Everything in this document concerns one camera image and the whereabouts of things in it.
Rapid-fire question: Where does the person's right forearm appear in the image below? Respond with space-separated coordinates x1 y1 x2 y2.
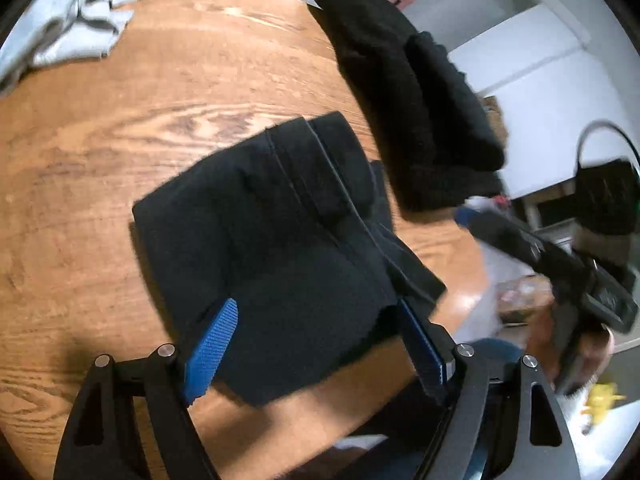
555 385 601 466

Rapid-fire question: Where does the black shirt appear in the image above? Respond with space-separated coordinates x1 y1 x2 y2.
131 111 447 407

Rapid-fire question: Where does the black fleece jacket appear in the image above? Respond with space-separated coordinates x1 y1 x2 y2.
311 0 506 212

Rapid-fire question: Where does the yellow plush toy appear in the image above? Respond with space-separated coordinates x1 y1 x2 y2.
580 382 626 433

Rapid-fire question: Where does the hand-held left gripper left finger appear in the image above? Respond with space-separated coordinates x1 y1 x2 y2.
52 297 238 480

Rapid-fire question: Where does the person's right hand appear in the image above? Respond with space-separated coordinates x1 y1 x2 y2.
530 305 616 394

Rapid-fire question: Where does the light grey sweatshirt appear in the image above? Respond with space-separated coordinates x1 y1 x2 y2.
0 0 175 96

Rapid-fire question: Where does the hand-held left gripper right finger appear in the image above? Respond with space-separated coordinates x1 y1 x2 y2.
397 300 581 480

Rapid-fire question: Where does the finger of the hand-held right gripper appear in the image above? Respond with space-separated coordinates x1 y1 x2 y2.
455 207 556 274

